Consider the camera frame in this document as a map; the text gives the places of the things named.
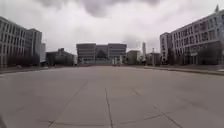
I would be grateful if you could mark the pale tower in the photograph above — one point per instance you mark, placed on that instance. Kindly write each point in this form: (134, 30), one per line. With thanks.
(144, 49)

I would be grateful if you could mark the grey stone slab plaza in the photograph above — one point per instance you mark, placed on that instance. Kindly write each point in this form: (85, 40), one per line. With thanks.
(110, 96)

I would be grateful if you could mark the low grey building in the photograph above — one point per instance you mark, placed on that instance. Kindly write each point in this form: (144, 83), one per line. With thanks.
(154, 59)

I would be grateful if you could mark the dark wide building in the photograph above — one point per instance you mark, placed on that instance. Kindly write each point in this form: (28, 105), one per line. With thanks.
(86, 51)

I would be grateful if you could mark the small grey building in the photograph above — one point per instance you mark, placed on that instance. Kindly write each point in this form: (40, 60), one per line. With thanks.
(134, 57)

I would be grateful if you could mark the low dark building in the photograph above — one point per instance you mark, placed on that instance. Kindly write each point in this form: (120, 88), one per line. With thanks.
(60, 58)

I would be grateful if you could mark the large white multi-storey building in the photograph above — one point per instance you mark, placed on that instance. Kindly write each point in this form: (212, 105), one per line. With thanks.
(196, 36)

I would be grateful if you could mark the grey multi-storey building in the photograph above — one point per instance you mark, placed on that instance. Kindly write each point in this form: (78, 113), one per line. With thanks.
(16, 41)

